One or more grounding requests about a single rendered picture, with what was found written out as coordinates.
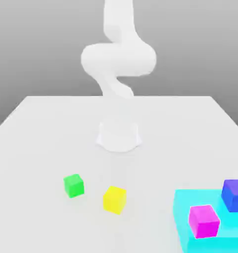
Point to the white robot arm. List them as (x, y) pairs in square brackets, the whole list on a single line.
[(118, 59)]

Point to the small yellow cube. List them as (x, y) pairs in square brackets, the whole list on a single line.
[(114, 200)]

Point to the small green cube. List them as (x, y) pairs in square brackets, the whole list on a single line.
[(73, 186)]

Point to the small magenta cube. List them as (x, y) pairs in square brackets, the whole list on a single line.
[(204, 221)]

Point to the small blue cube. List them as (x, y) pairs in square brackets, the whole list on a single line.
[(234, 197)]

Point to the large cyan box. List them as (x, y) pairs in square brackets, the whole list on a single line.
[(182, 217)]

